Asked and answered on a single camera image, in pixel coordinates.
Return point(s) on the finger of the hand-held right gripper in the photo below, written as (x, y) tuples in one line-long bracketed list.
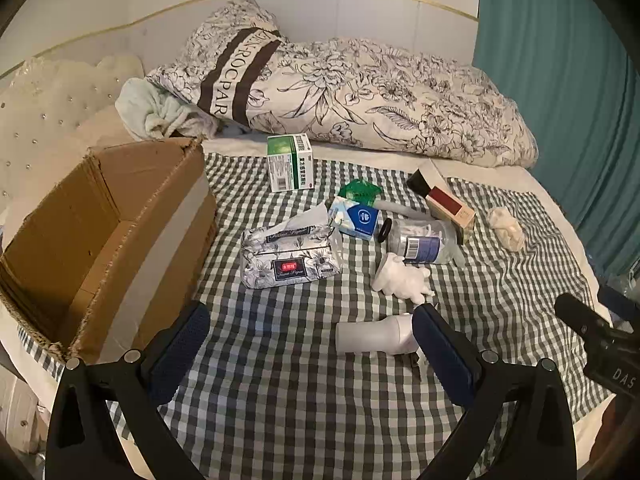
[(580, 315)]

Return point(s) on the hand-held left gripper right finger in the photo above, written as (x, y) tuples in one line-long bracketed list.
[(445, 355)]

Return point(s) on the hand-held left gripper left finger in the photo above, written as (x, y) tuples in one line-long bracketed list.
[(185, 350)]

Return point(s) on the white plastic bottle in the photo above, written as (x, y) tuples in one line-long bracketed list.
[(370, 335)]

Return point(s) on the brown cardboard box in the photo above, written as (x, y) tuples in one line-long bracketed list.
[(125, 240)]

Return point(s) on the floral print tissue pack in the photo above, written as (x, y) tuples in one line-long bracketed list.
[(285, 260)]

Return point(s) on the blue tissue pack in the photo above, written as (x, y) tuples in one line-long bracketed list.
[(360, 220)]

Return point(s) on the clear plastic jar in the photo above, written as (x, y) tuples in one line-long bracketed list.
[(425, 240)]

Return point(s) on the green checked cloth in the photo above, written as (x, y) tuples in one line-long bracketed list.
[(300, 400)]

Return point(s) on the grey plastic tube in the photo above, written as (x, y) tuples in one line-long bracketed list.
[(400, 207)]

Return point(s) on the white bedside cabinet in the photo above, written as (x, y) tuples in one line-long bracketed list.
[(20, 410)]

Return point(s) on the green foil packet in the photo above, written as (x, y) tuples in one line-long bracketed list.
[(357, 192)]

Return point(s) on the teal curtain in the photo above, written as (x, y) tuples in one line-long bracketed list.
[(565, 110)]

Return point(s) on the green and white medicine box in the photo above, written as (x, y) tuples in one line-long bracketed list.
[(290, 165)]

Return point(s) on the light green towel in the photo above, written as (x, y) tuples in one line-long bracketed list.
[(145, 105)]

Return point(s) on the cream tufted headboard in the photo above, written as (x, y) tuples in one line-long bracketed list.
[(40, 125)]

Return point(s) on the floral print duvet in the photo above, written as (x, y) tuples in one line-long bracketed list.
[(375, 95)]

